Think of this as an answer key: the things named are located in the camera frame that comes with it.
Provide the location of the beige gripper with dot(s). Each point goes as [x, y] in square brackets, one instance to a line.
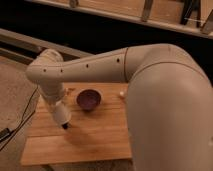
[60, 113]

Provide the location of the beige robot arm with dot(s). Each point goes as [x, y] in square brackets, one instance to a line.
[169, 100]

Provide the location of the black eraser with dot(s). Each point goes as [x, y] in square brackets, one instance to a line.
[65, 126]

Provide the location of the dark purple bowl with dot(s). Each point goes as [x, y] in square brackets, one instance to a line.
[88, 99]

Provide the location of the wooden board table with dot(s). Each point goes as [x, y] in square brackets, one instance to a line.
[91, 136]

